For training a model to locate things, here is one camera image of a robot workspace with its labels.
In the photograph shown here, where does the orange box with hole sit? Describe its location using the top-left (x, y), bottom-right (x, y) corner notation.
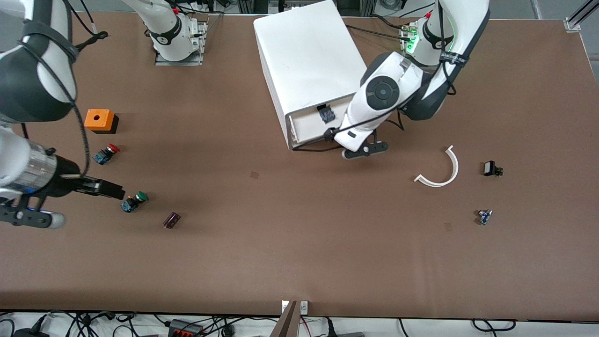
top-left (84, 109), bottom-right (119, 135)

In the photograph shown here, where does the white drawer cabinet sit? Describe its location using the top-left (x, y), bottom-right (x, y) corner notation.
top-left (253, 0), bottom-right (370, 151)

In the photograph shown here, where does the red push button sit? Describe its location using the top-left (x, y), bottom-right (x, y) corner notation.
top-left (93, 144), bottom-right (120, 165)

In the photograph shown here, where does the white curved plastic bracket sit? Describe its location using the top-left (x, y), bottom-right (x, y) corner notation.
top-left (414, 145), bottom-right (460, 188)

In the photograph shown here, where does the black table cable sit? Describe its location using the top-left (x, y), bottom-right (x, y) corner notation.
top-left (346, 24), bottom-right (412, 41)

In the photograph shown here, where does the green push button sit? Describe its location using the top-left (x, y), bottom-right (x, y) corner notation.
top-left (120, 191), bottom-right (148, 213)

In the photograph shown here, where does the black power strip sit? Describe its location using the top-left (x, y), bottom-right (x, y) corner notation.
top-left (168, 319), bottom-right (205, 337)

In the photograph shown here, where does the grey camera mount beam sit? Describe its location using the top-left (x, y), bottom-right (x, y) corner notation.
top-left (270, 300), bottom-right (298, 337)

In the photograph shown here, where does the white plastic drawer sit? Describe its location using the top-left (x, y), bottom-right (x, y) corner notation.
top-left (287, 93), bottom-right (358, 151)

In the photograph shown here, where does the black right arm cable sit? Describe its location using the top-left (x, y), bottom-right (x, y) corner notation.
top-left (19, 0), bottom-right (111, 177)

